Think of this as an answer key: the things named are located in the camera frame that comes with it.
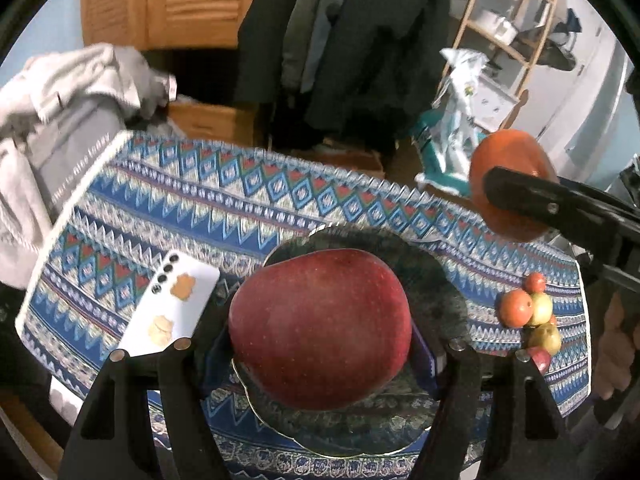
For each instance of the small red apple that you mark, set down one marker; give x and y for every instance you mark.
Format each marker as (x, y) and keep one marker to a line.
(540, 359)

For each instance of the dark green bowl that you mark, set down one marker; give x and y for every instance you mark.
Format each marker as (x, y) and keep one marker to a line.
(430, 280)

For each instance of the pile of grey white clothes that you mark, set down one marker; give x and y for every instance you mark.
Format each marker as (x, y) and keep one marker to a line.
(75, 75)

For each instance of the blue patterned tablecloth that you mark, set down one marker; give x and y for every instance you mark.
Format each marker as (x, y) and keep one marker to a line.
(200, 200)

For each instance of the small mandarin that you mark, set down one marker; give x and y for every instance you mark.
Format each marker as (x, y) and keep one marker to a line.
(535, 283)

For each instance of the wooden louvered wardrobe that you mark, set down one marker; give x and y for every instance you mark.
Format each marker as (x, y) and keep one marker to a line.
(190, 5)

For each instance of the person's right hand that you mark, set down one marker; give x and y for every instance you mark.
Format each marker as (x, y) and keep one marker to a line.
(612, 345)

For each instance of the white printed storage box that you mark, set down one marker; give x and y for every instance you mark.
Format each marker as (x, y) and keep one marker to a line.
(492, 102)

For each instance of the yellow lemon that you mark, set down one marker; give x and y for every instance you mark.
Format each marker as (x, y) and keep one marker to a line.
(543, 309)

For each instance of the teal plastic bin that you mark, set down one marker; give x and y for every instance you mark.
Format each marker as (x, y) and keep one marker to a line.
(431, 155)

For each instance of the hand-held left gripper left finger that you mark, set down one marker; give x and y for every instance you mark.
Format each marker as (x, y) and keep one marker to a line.
(175, 385)

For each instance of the round orange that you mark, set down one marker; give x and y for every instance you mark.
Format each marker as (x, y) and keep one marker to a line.
(515, 307)

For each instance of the dark hanging parka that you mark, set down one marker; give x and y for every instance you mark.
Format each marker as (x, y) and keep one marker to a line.
(385, 50)

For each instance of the reddish orange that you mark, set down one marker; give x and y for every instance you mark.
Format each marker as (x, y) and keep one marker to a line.
(505, 150)

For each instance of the black hanging coat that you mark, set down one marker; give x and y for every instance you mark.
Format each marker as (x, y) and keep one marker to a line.
(265, 30)

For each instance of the white smartphone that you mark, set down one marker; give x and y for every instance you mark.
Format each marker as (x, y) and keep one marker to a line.
(170, 310)

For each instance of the grey printed garment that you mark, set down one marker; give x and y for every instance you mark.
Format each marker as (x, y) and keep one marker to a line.
(75, 140)

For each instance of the white cooking pot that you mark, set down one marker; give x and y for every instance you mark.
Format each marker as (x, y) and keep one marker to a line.
(495, 25)

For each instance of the large red apple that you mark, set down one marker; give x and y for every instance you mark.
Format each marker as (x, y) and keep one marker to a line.
(320, 325)

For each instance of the grey hanging jacket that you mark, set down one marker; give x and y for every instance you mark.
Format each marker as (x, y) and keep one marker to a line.
(320, 15)

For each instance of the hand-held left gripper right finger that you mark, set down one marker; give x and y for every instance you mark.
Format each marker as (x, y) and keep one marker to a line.
(425, 360)

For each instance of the yellow-green pear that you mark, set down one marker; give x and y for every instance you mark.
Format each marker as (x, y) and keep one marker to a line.
(547, 338)

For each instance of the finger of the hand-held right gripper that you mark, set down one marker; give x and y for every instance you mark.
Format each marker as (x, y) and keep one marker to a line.
(530, 200)

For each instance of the floral plastic bag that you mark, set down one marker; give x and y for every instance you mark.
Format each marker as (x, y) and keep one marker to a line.
(462, 105)

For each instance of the wooden shelf rack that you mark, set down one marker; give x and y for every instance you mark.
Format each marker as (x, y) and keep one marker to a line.
(525, 67)

